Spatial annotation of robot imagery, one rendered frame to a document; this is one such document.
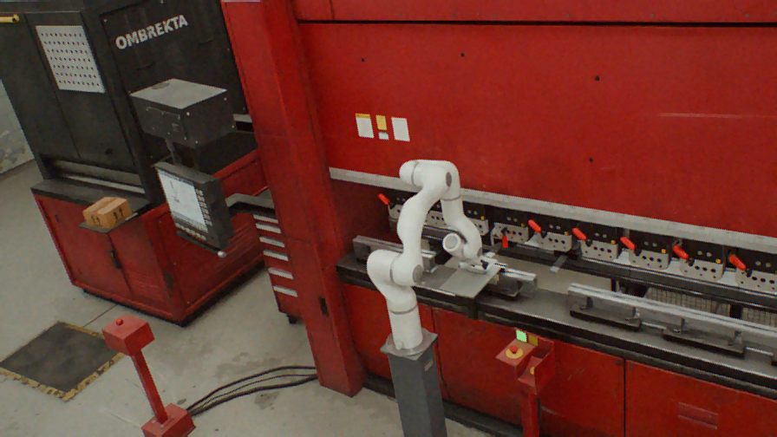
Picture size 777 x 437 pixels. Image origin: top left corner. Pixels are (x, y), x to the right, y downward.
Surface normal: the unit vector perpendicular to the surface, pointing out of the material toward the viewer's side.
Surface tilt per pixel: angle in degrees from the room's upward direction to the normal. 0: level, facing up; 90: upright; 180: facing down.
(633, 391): 90
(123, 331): 0
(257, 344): 0
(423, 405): 90
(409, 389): 90
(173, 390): 0
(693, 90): 90
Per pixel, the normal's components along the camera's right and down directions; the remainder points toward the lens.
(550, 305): -0.15, -0.87
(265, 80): -0.57, 0.47
